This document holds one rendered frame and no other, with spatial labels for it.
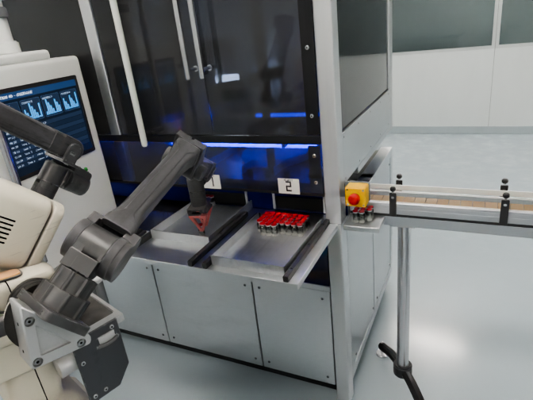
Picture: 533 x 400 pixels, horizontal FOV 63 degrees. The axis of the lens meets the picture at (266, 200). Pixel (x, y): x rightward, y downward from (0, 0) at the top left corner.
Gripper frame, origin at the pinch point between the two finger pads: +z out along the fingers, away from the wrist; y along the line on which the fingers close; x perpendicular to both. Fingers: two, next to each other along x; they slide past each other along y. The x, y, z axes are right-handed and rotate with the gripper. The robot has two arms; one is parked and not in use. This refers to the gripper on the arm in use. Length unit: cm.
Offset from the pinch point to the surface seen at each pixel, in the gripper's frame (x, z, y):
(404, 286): -73, 37, 15
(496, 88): -233, 43, 432
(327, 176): -45.6, -14.0, 8.3
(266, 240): -23.6, 4.1, -4.4
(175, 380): 36, 92, 15
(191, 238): 3.5, 2.2, -4.9
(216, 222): -1.2, 4.3, 11.8
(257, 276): -24.5, 4.1, -26.9
